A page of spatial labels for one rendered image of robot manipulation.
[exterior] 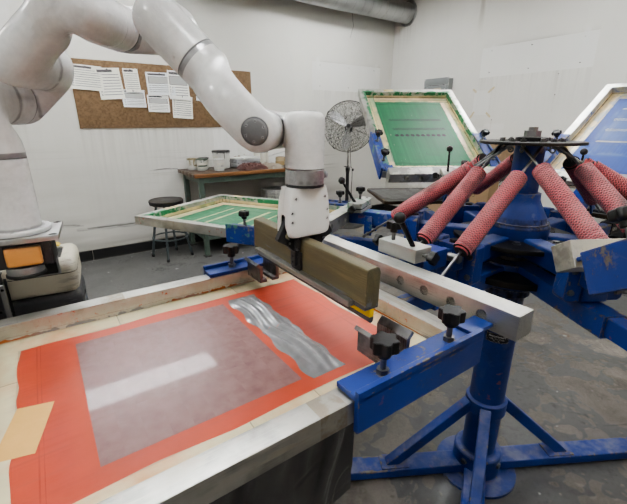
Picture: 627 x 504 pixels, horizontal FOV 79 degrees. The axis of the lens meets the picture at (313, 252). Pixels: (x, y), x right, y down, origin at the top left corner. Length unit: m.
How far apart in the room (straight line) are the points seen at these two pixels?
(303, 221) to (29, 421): 0.53
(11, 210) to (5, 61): 0.28
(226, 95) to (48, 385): 0.55
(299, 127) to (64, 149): 3.83
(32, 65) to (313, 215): 0.58
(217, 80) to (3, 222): 0.54
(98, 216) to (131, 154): 0.73
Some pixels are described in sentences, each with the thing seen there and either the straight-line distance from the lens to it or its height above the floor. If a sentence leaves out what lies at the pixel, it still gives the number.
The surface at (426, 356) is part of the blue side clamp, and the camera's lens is 0.65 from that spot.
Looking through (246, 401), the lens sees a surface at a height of 0.96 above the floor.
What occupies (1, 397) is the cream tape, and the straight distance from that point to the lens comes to 0.80.
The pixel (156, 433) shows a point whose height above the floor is 0.96.
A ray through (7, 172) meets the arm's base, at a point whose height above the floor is 1.27.
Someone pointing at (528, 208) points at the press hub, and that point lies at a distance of 1.37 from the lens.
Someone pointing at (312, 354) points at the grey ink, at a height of 0.96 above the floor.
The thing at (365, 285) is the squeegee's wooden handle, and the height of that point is 1.11.
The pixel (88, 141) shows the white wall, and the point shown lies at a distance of 4.44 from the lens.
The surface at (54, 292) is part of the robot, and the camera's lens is 1.62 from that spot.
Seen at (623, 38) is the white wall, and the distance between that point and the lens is 4.86.
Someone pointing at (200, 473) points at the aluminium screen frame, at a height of 0.99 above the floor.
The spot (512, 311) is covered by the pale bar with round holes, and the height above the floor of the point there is 1.04.
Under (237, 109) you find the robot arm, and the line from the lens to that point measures 0.68.
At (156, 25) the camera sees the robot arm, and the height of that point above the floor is 1.51.
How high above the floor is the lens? 1.36
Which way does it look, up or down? 19 degrees down
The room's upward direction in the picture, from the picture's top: straight up
